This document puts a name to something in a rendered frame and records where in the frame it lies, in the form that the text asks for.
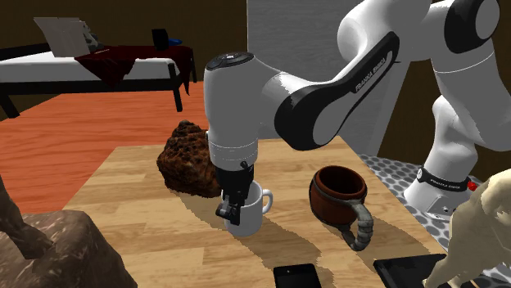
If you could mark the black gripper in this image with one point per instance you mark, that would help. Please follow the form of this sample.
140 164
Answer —
236 180

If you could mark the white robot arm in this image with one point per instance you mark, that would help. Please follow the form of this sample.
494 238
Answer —
231 103

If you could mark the white mug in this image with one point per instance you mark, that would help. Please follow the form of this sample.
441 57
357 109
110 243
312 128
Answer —
250 217

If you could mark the brown lumpy rock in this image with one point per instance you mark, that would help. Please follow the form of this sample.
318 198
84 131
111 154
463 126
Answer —
185 159

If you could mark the black phone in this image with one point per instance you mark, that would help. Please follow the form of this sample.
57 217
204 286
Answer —
297 277

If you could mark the grey patterned robot stand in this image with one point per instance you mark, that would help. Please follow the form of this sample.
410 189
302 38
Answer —
393 175

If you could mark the brown animal figure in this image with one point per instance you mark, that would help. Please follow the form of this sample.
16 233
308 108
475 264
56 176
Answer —
60 251

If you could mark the black tablet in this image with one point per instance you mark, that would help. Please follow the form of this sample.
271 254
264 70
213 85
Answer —
407 271

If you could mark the black bed with white mattress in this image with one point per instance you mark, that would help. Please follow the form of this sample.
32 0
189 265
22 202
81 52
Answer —
48 66

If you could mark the cream dog figure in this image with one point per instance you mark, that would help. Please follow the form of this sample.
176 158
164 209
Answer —
479 227

